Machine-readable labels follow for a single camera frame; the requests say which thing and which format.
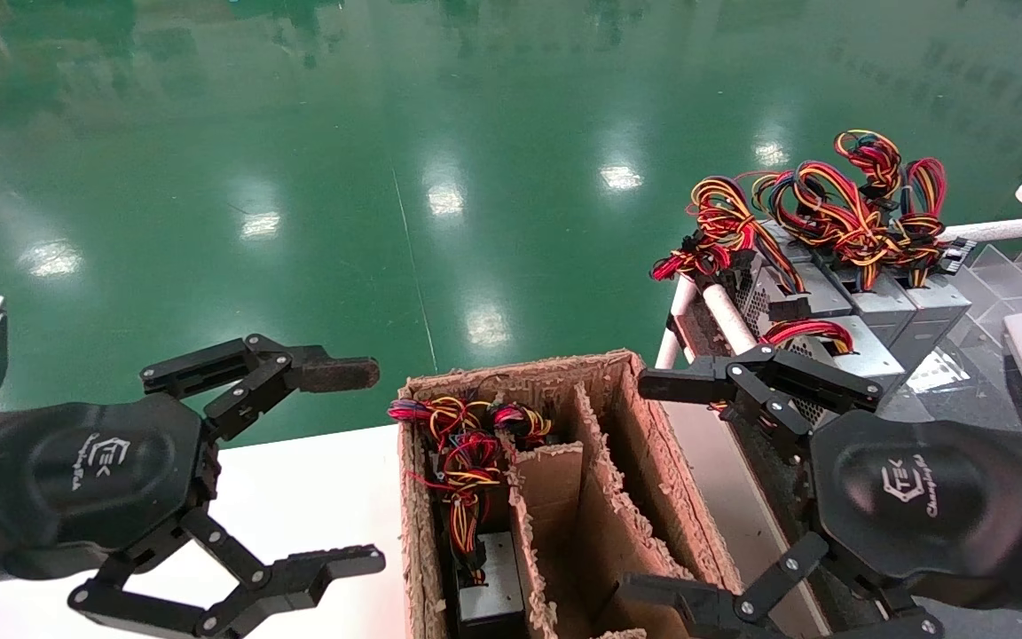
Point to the frayed cardboard middle divider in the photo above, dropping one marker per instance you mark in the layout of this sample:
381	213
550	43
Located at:
533	577

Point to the cardboard cross divider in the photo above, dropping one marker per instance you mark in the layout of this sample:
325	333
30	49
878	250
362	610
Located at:
551	484

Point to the horizontal white rack pipe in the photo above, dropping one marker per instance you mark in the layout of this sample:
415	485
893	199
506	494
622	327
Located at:
1008	228

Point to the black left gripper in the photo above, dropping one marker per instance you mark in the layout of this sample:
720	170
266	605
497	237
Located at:
94	470

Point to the brown cardboard box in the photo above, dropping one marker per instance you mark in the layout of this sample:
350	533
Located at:
653	461

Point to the long cardboard divider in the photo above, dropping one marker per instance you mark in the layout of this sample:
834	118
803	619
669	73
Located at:
604	532

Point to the dark grey conveyor deck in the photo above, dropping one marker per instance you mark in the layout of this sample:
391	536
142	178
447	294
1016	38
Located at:
972	399

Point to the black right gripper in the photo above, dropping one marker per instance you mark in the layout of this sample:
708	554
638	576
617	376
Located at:
919	497

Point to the short white rack pipe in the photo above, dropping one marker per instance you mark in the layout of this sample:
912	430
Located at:
678	319

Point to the clear acrylic guard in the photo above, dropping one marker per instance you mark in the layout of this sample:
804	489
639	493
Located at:
999	275

